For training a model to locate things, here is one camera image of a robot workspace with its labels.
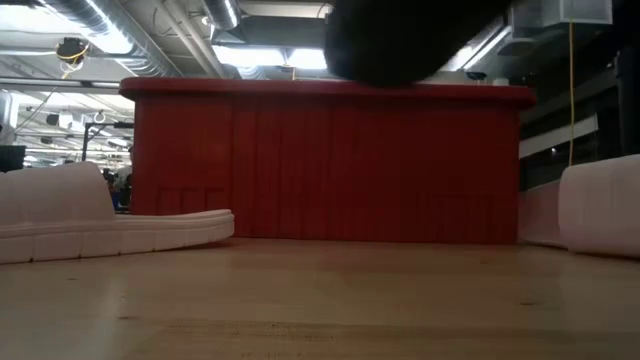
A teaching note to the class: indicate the black slide sandal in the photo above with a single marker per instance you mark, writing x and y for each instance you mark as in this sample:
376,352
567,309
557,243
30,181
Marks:
400,40

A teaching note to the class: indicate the pink slide sandal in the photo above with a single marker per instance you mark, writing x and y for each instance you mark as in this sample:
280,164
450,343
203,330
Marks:
75,235
600,205

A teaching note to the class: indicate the red plastic bin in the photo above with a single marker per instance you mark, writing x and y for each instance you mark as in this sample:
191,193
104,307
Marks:
300,165

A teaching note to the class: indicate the ceiling light panel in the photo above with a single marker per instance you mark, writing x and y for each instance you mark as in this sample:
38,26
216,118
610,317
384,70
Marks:
250,56

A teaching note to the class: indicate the person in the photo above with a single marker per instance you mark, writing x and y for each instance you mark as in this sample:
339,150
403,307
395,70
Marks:
122,185

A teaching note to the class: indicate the black metal stand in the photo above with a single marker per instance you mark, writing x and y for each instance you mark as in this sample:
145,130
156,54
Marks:
85,145

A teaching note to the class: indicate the grey ceiling ventilation unit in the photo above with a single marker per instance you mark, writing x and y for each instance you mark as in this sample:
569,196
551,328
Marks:
575,11

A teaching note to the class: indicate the black monitor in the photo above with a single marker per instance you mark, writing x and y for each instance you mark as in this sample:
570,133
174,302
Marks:
12,159

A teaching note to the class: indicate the small silver ceiling duct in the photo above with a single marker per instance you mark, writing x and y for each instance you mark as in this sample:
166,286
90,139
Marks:
222,12

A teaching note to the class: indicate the large silver ceiling duct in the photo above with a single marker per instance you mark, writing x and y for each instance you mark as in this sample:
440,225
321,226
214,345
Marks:
125,35

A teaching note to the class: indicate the black stand post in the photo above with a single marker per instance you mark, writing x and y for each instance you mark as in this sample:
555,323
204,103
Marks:
630,100

